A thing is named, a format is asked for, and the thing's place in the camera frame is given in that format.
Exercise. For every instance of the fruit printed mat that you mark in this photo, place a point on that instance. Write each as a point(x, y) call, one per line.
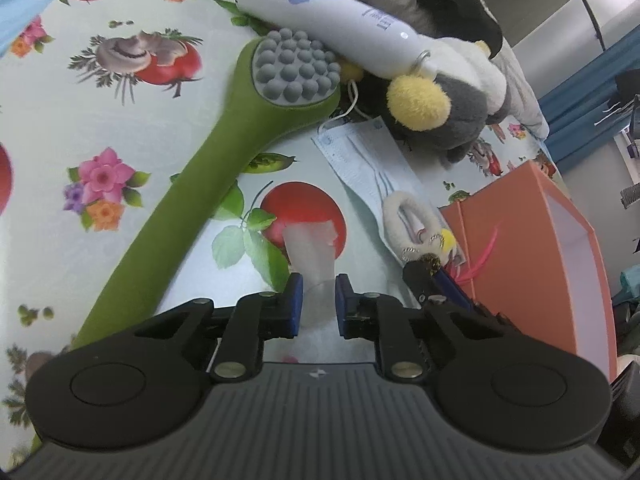
point(50, 110)

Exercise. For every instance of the black jacket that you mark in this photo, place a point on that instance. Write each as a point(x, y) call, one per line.
point(465, 0)

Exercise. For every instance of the grey duvet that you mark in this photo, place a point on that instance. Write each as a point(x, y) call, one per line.
point(520, 95)

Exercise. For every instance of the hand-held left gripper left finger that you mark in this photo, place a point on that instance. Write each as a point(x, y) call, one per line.
point(294, 305)

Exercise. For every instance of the green massage hammer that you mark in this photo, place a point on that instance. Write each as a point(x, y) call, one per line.
point(200, 180)

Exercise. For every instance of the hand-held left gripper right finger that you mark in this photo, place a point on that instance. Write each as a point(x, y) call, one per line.
point(342, 310)

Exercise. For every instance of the blue curtain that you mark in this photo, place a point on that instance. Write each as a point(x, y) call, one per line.
point(590, 90)

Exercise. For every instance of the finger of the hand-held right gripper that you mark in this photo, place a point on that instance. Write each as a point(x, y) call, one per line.
point(425, 275)

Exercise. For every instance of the translucent plastic wrapper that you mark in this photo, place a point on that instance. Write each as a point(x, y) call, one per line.
point(310, 255)

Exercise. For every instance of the orange paper gift bag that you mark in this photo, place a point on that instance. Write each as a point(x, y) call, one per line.
point(500, 260)

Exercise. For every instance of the white lotion bottle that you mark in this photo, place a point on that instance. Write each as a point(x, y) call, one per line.
point(320, 15)

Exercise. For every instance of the blue face mask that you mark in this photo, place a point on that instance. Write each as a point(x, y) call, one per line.
point(360, 160)

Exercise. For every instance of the grey penguin plush toy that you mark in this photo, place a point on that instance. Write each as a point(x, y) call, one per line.
point(465, 110)

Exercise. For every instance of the pink feather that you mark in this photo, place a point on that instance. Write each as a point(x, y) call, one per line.
point(475, 260)

